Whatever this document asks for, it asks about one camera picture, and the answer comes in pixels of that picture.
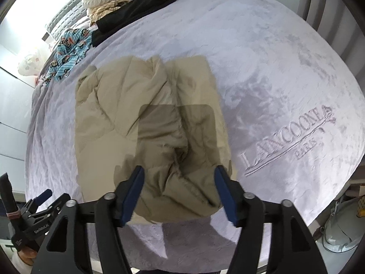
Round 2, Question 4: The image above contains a light curtain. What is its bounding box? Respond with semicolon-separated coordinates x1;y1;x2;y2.
294;0;365;75

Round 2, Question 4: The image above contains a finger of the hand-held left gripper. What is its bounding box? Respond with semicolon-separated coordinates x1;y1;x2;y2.
36;193;71;214
26;189;53;207

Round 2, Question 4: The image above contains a lavender plush blanket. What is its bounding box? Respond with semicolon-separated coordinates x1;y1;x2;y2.
25;0;365;274

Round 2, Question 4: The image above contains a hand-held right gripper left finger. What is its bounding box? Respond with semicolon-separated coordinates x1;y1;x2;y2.
31;165;145;274

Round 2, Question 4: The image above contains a beige padded jacket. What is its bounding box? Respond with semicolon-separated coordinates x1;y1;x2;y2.
75;55;240;224

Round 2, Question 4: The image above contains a blue cartoon print cloth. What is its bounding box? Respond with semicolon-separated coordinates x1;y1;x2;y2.
43;29;93;87

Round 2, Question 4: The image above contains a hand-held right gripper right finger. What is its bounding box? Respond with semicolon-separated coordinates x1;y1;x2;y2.
214;166;322;274

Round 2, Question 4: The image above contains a white plush toy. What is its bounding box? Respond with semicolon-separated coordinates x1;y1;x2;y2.
18;50;47;76

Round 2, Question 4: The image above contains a person's left hand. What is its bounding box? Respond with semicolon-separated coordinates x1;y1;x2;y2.
18;247;39;266

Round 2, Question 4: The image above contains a white wardrobe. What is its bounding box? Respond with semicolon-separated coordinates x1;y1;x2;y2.
0;43;37;195

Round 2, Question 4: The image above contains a black garment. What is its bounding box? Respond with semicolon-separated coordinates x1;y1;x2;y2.
91;0;178;47

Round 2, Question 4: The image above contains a beige striped cloth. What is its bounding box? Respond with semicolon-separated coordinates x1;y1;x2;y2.
87;0;132;23

